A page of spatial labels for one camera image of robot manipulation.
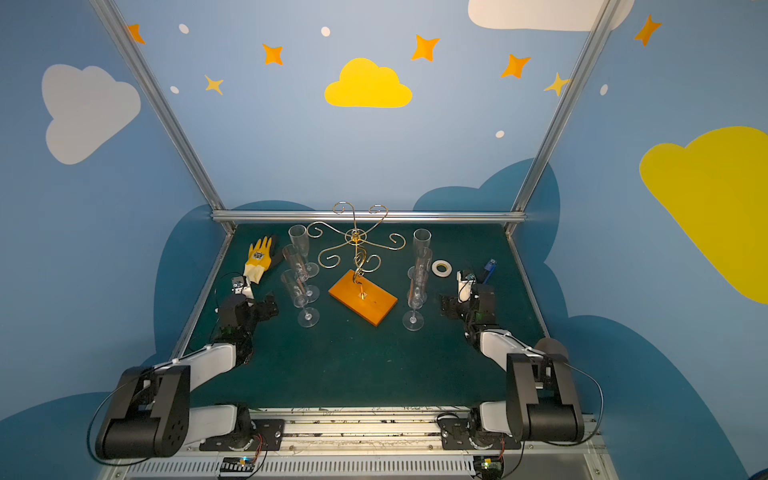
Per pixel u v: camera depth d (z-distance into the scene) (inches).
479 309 28.2
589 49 29.6
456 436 29.1
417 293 34.8
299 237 36.5
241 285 30.8
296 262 34.9
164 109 33.5
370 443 29.0
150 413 16.6
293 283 31.6
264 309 32.7
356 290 39.5
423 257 38.0
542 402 17.2
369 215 31.5
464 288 31.5
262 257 42.4
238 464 28.7
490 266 42.4
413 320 37.5
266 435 29.9
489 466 28.9
